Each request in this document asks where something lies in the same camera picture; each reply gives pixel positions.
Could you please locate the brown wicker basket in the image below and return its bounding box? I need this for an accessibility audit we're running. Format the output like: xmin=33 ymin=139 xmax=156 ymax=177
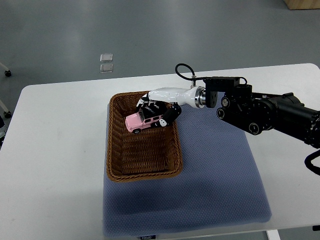
xmin=105 ymin=91 xmax=183 ymax=183

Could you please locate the white table leg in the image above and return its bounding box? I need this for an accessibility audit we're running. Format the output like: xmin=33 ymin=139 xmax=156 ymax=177
xmin=266 ymin=229 xmax=281 ymax=240

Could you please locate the upper floor plate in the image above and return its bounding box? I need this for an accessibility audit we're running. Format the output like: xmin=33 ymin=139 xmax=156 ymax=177
xmin=99 ymin=53 xmax=113 ymax=63

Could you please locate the white chair leg caster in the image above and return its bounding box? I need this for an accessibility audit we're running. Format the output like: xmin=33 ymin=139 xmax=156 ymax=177
xmin=0 ymin=100 xmax=12 ymax=119

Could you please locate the blue-grey quilted mat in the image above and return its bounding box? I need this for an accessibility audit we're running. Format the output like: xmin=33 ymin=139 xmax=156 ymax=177
xmin=102 ymin=105 xmax=272 ymax=238

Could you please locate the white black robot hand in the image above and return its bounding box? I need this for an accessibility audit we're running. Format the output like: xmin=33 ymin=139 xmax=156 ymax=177
xmin=136 ymin=86 xmax=206 ymax=127

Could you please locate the wooden box corner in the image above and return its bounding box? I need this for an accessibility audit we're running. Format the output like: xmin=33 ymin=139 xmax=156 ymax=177
xmin=284 ymin=0 xmax=320 ymax=10

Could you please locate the chair caster wheel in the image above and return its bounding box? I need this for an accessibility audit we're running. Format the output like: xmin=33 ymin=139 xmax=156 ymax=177
xmin=0 ymin=62 xmax=12 ymax=77

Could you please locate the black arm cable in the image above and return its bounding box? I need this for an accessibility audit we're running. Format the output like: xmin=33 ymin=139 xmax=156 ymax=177
xmin=174 ymin=63 xmax=208 ymax=83

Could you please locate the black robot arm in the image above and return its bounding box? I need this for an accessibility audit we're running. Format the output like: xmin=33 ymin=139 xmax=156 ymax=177
xmin=136 ymin=76 xmax=320 ymax=149

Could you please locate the pink toy car black roof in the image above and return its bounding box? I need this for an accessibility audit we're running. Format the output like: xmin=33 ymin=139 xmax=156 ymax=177
xmin=125 ymin=107 xmax=164 ymax=134

